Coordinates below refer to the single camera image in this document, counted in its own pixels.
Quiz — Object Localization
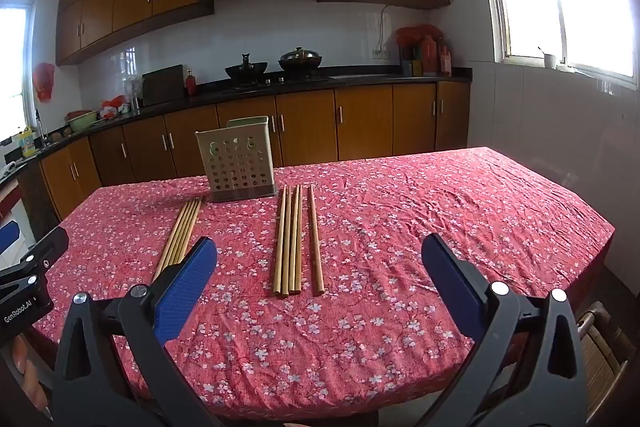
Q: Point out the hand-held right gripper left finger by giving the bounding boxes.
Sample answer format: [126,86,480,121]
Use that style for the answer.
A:
[50,236,226,427]

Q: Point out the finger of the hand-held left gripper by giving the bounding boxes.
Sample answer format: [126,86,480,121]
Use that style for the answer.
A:
[24,226,70,279]
[0,222,31,282]

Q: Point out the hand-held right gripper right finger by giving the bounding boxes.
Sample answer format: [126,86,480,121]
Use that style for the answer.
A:
[420,233,590,427]

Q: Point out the wooden chopstick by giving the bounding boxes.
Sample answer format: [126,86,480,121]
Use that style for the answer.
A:
[272,186,288,298]
[289,185,299,297]
[181,196,204,254]
[160,199,194,277]
[151,200,191,283]
[308,184,324,297]
[167,198,197,269]
[174,197,200,262]
[281,186,293,298]
[295,184,304,295]

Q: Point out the perforated beige chopstick holder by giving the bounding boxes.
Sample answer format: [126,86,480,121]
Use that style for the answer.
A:
[195,115,279,204]

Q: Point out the person's left hand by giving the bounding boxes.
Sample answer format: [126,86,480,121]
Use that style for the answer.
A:
[10,334,55,419]

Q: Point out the red floral tablecloth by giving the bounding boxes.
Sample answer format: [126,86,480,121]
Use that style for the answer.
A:
[30,147,617,427]

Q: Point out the yellow detergent bottle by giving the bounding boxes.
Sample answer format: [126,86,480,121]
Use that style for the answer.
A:
[18,129,37,158]

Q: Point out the metal faucet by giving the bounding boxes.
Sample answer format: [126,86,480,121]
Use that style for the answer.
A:
[33,109,49,148]

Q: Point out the green basin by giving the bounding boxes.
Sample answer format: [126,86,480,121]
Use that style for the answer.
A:
[67,110,99,133]

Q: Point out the red and white bag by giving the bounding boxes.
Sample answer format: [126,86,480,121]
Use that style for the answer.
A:
[99,96,127,118]

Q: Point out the hanging red plastic bag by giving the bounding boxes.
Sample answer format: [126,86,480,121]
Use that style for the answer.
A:
[32,62,55,102]

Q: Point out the wooden chair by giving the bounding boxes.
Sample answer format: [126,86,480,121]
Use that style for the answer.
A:
[574,299,632,419]

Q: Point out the small side window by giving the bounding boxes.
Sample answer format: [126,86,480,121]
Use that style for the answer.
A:
[0,0,39,142]

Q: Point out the clear plastic jar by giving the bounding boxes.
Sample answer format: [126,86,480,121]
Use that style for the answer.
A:
[125,76,144,110]

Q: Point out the wooden base cabinets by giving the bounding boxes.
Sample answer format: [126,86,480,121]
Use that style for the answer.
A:
[20,81,472,224]

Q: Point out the black kitchen countertop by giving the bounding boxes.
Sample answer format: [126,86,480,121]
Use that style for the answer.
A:
[0,68,474,168]

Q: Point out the dark cutting board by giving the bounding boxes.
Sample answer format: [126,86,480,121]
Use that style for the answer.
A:
[142,64,185,107]

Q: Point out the black open wok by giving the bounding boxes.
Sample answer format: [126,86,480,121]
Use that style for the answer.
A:
[224,54,269,82]

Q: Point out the gas stove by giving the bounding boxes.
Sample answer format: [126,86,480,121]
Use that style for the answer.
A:
[220,73,332,88]

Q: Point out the orange oil bottle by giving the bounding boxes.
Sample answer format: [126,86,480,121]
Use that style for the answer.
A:
[421,35,439,76]

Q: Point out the black wok with lid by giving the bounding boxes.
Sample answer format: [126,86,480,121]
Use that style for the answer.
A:
[277,47,322,73]

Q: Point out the red bag on counter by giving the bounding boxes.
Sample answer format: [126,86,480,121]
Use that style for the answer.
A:
[396,24,444,50]

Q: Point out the wall power cable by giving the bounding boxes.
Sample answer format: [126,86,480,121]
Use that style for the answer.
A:
[377,4,397,52]

